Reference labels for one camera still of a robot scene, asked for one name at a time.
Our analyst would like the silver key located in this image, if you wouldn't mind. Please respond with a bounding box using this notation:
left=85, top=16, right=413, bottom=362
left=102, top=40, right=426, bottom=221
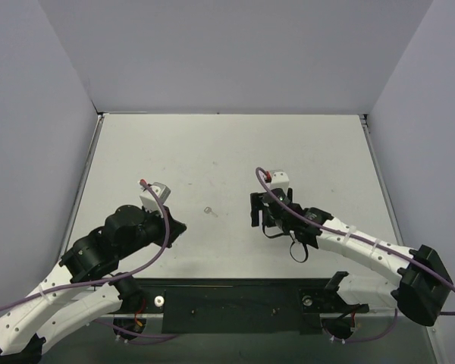
left=204, top=206, right=218, bottom=218

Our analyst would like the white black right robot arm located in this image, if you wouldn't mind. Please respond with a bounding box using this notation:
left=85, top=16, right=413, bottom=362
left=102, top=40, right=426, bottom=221
left=249, top=189, right=452, bottom=327

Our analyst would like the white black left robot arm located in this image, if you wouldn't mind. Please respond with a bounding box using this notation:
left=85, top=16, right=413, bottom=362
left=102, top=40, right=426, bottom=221
left=0, top=205, right=187, bottom=363

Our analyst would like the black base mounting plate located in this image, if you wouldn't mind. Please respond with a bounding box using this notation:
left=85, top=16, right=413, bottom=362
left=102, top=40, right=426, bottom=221
left=116, top=274, right=369, bottom=334

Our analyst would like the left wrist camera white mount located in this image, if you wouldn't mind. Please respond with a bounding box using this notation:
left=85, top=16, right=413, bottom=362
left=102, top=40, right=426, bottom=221
left=139, top=179, right=171, bottom=218

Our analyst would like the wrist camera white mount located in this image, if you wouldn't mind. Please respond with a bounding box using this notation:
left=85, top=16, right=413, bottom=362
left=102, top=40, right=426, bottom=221
left=139, top=179, right=171, bottom=218
left=265, top=169, right=290, bottom=195

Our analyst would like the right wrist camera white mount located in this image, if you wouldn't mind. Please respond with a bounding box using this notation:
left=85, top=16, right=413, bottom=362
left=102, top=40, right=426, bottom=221
left=265, top=169, right=290, bottom=195

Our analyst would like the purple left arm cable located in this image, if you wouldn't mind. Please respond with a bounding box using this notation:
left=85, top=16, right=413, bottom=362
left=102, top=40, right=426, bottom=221
left=0, top=181, right=175, bottom=346

